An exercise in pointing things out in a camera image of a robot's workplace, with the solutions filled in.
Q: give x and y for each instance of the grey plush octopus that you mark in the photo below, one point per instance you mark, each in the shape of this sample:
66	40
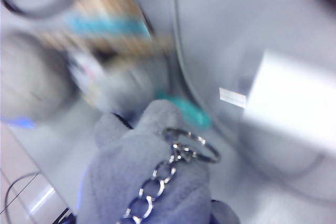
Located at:
131	171

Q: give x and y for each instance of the grey plush animal straw hat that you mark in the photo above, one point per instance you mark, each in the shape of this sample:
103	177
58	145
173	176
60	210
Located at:
110	43

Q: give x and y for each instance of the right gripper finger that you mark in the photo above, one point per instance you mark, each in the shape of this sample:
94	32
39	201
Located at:
225	213

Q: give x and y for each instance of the white power adapter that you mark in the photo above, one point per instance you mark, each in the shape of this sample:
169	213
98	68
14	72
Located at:
288	108

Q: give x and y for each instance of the teal pen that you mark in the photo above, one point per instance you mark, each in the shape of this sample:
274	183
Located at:
189	111

